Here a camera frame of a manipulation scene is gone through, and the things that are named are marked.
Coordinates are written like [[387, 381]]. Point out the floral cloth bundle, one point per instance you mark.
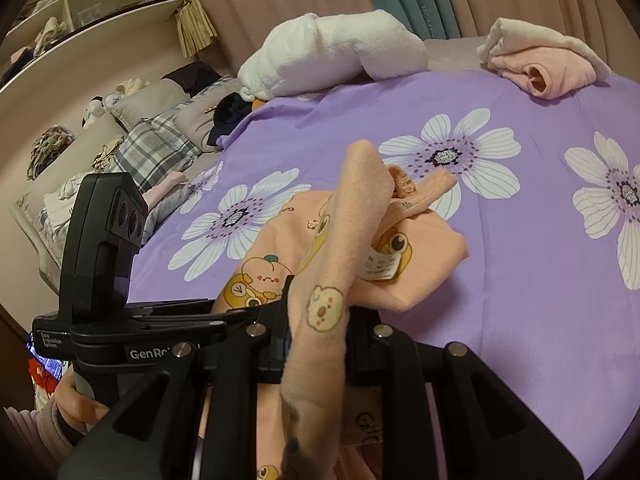
[[50, 150]]

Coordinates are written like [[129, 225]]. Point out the peach printed baby garment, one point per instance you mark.
[[320, 270]]

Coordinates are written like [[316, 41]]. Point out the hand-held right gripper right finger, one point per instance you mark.
[[370, 360]]

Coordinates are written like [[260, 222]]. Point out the folded pink and cream clothing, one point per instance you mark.
[[545, 60]]

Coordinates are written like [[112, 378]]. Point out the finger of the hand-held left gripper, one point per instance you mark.
[[175, 322]]

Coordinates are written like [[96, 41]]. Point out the person's left hand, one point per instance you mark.
[[75, 405]]

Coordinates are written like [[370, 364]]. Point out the small white stuffed toys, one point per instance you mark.
[[107, 100]]

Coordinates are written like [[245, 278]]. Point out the dark brown cushion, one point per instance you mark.
[[192, 76]]

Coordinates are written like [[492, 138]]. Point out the person's left forearm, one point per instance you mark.
[[35, 435]]

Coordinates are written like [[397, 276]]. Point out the red cloth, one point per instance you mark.
[[47, 375]]

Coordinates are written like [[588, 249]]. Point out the light grey pillow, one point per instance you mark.
[[150, 100]]

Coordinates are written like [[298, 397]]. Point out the navy garment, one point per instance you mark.
[[231, 115]]

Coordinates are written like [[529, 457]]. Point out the white fluffy blanket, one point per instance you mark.
[[320, 55]]

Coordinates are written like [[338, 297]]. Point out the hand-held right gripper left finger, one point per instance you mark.
[[270, 360]]

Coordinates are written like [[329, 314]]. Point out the pale pink cloth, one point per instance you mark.
[[162, 197]]

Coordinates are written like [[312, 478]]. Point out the white shelf unit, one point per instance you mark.
[[100, 5]]

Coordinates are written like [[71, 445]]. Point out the grey plaid pillow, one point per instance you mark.
[[155, 147]]

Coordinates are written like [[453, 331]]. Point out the purple floral bedsheet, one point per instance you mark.
[[525, 285]]

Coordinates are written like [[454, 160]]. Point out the white crumpled clothes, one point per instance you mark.
[[62, 200]]

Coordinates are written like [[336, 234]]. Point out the straw-coloured tassel fringe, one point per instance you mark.
[[196, 30]]

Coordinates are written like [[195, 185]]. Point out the beige padded headboard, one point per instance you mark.
[[65, 170]]

